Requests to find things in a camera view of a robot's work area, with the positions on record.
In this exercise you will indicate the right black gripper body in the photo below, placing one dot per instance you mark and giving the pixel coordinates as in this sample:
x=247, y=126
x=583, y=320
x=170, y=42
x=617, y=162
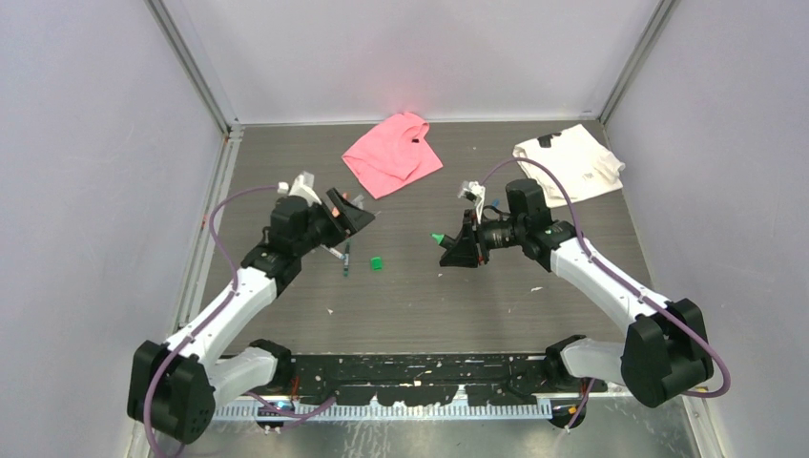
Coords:
x=481, y=234

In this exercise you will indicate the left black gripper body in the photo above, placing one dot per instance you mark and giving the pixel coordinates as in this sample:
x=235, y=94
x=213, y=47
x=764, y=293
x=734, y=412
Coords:
x=326, y=227

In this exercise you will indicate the black green highlighter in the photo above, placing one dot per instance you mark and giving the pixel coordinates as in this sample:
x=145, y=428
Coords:
x=443, y=240

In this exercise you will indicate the green highlighter cap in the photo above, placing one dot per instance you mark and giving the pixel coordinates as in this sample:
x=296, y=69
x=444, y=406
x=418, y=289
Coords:
x=376, y=263

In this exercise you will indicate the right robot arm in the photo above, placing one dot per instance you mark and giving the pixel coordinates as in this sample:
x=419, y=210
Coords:
x=664, y=353

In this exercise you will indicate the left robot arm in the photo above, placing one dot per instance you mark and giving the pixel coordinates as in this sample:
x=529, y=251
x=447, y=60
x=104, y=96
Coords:
x=177, y=385

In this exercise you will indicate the green gel pen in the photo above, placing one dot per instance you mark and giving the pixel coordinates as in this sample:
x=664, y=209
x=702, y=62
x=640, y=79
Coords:
x=346, y=259

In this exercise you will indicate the white blue marker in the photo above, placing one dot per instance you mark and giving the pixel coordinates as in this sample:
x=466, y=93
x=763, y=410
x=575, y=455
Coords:
x=334, y=252

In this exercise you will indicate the pink cloth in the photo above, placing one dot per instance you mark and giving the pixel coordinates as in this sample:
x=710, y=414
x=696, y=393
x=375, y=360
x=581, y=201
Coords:
x=392, y=154

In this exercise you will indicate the white cloth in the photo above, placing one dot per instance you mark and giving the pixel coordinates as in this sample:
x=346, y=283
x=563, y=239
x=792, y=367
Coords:
x=585, y=167

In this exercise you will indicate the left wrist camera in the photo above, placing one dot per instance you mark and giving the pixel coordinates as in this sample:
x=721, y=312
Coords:
x=303, y=187

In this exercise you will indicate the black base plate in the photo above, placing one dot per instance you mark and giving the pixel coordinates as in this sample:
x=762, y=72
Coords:
x=487, y=379

